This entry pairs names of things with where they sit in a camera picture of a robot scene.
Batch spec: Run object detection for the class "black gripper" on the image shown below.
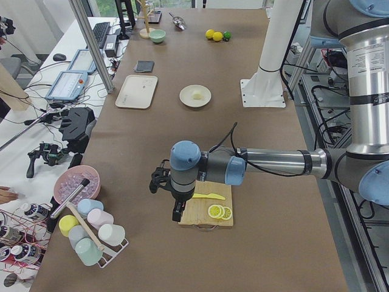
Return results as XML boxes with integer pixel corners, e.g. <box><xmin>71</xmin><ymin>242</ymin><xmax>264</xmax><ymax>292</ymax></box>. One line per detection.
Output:
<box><xmin>172</xmin><ymin>191</ymin><xmax>194</xmax><ymax>222</ymax></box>

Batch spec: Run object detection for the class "pale steamed bun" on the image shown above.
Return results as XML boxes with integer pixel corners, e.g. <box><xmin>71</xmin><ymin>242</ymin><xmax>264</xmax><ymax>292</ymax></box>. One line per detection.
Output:
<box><xmin>191</xmin><ymin>92</ymin><xmax>203</xmax><ymax>100</ymax></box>

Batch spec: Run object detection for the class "cream round plate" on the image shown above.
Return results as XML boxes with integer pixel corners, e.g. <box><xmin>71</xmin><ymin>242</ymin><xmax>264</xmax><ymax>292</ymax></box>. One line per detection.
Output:
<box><xmin>179</xmin><ymin>85</ymin><xmax>212</xmax><ymax>108</ymax></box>

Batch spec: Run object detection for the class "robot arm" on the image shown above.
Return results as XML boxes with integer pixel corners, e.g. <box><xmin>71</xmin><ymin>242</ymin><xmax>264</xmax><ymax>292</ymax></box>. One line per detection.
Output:
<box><xmin>167</xmin><ymin>1</ymin><xmax>388</xmax><ymax>222</ymax></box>

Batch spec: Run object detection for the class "cream rectangular tray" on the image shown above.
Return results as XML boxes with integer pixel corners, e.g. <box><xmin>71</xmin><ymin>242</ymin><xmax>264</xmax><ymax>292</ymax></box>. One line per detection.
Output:
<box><xmin>115</xmin><ymin>75</ymin><xmax>158</xmax><ymax>110</ymax></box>

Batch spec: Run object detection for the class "black framed wooden tray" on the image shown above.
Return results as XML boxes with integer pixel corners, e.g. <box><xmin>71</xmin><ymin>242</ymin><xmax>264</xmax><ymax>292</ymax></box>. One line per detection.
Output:
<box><xmin>148</xmin><ymin>12</ymin><xmax>162</xmax><ymax>24</ymax></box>

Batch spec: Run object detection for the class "wooden cutting board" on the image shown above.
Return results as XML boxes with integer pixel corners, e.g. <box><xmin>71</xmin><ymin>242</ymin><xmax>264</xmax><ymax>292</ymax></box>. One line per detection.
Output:
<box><xmin>179</xmin><ymin>181</ymin><xmax>234</xmax><ymax>230</ymax></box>

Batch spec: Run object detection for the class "yellow plastic knife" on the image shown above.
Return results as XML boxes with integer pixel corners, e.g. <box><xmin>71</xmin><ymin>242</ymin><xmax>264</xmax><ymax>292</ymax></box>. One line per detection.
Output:
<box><xmin>193</xmin><ymin>193</ymin><xmax>225</xmax><ymax>200</ymax></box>

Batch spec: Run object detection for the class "lemon slice back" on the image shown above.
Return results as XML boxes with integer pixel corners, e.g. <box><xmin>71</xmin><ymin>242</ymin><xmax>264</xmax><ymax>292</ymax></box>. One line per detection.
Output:
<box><xmin>221</xmin><ymin>206</ymin><xmax>233</xmax><ymax>221</ymax></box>

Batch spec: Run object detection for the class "steel black-tipped rod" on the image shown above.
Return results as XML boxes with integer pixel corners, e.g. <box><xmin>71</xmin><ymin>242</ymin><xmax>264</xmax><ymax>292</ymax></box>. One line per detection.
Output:
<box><xmin>50</xmin><ymin>178</ymin><xmax>90</xmax><ymax>219</ymax></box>

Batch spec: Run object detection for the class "mint green cup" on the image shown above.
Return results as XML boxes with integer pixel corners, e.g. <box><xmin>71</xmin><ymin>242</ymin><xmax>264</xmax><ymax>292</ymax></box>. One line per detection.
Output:
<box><xmin>75</xmin><ymin>238</ymin><xmax>103</xmax><ymax>266</ymax></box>

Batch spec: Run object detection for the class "grey cup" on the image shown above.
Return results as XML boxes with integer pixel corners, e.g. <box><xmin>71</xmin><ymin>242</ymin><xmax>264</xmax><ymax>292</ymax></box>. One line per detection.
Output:
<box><xmin>68</xmin><ymin>225</ymin><xmax>89</xmax><ymax>249</ymax></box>

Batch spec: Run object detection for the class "wooden stick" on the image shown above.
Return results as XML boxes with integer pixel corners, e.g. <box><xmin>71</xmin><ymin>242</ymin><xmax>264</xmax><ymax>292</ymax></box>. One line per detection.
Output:
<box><xmin>66</xmin><ymin>203</ymin><xmax>104</xmax><ymax>251</ymax></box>

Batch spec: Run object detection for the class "yellow cup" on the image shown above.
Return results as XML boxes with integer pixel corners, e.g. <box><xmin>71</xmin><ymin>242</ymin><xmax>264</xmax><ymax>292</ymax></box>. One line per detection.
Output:
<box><xmin>58</xmin><ymin>215</ymin><xmax>79</xmax><ymax>237</ymax></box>

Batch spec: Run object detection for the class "pink bowl with ice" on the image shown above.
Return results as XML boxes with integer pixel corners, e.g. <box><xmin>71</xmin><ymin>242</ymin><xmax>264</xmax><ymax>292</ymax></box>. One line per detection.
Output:
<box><xmin>53</xmin><ymin>165</ymin><xmax>101</xmax><ymax>205</ymax></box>

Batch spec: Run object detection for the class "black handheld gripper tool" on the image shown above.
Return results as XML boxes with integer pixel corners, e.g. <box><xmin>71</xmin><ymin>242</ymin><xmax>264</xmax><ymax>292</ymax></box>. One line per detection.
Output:
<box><xmin>26</xmin><ymin>142</ymin><xmax>68</xmax><ymax>178</ymax></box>

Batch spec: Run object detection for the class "dark grey folded cloth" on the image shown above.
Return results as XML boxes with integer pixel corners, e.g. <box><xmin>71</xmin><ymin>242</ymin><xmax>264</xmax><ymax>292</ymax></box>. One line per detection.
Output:
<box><xmin>134</xmin><ymin>60</ymin><xmax>154</xmax><ymax>73</ymax></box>

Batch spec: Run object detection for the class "near teach pendant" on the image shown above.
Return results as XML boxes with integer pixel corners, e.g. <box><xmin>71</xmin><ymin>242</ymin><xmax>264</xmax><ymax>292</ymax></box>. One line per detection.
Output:
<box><xmin>45</xmin><ymin>71</ymin><xmax>88</xmax><ymax>101</ymax></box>

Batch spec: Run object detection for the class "teach pendant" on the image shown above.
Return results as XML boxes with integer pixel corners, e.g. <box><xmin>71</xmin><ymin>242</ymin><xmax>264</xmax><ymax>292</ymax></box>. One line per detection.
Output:
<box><xmin>68</xmin><ymin>49</ymin><xmax>96</xmax><ymax>74</ymax></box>
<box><xmin>45</xmin><ymin>71</ymin><xmax>88</xmax><ymax>101</ymax></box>

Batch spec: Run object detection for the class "mint green bowl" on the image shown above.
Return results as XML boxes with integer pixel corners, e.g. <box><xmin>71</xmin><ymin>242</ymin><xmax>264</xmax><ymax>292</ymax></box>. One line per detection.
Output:
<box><xmin>149</xmin><ymin>29</ymin><xmax>167</xmax><ymax>44</ymax></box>

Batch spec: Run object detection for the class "far teach pendant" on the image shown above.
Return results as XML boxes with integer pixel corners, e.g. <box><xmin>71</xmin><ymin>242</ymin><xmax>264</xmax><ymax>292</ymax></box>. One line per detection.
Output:
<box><xmin>68</xmin><ymin>49</ymin><xmax>96</xmax><ymax>74</ymax></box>

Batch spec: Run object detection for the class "yellow lemon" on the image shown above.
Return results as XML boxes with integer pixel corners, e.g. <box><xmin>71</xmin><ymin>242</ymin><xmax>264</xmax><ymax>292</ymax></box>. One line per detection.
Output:
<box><xmin>205</xmin><ymin>29</ymin><xmax>215</xmax><ymax>40</ymax></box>
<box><xmin>212</xmin><ymin>32</ymin><xmax>224</xmax><ymax>42</ymax></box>

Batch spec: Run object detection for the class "wooden mug tree stand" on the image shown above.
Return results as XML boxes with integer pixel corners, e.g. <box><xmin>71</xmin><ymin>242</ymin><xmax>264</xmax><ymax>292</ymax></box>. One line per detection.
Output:
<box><xmin>137</xmin><ymin>0</ymin><xmax>155</xmax><ymax>39</ymax></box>

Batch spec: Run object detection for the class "green lime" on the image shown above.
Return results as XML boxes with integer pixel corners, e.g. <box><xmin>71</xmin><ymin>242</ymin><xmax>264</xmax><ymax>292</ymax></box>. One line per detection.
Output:
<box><xmin>223</xmin><ymin>31</ymin><xmax>232</xmax><ymax>41</ymax></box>

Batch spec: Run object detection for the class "steel scoop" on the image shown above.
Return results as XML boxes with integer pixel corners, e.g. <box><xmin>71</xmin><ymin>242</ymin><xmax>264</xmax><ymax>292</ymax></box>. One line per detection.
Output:
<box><xmin>168</xmin><ymin>12</ymin><xmax>187</xmax><ymax>30</ymax></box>

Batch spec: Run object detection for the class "black computer mouse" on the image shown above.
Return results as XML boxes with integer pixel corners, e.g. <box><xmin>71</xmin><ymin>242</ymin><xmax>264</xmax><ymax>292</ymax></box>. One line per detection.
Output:
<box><xmin>52</xmin><ymin>54</ymin><xmax>67</xmax><ymax>61</ymax></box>

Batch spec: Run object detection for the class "black keyboard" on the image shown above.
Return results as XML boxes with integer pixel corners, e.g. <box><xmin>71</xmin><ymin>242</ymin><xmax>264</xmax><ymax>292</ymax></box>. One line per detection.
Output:
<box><xmin>92</xmin><ymin>22</ymin><xmax>110</xmax><ymax>49</ymax></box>

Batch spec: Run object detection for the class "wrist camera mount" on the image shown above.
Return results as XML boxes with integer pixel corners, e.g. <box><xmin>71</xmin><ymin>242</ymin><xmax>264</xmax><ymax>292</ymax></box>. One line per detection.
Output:
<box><xmin>149</xmin><ymin>159</ymin><xmax>171</xmax><ymax>193</ymax></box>

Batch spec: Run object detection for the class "white wire cup rack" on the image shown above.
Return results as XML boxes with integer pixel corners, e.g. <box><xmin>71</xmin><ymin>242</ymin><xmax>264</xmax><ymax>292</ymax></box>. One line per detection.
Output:
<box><xmin>97</xmin><ymin>238</ymin><xmax>129</xmax><ymax>268</ymax></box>

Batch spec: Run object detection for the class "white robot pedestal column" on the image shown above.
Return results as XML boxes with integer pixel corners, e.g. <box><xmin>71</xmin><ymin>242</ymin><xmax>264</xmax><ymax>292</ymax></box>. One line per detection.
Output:
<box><xmin>241</xmin><ymin>1</ymin><xmax>305</xmax><ymax>108</ymax></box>

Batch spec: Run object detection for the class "aluminium frame post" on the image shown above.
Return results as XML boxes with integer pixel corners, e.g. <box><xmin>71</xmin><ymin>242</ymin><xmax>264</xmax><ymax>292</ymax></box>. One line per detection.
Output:
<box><xmin>69</xmin><ymin>0</ymin><xmax>114</xmax><ymax>94</ymax></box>

